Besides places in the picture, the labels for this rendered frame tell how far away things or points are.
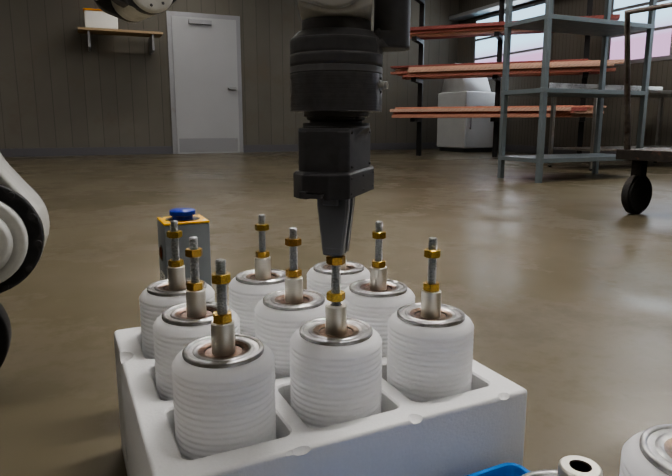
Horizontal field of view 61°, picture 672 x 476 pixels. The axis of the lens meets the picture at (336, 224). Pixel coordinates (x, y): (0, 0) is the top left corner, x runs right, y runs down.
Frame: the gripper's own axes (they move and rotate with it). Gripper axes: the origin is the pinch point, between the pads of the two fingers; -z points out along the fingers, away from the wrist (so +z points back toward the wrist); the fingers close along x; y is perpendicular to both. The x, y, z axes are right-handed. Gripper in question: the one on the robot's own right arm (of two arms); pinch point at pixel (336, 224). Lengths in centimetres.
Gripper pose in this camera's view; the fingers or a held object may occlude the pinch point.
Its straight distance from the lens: 57.0
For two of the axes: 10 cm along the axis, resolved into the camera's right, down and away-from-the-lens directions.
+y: 9.5, 0.5, -3.0
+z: 0.0, -9.9, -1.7
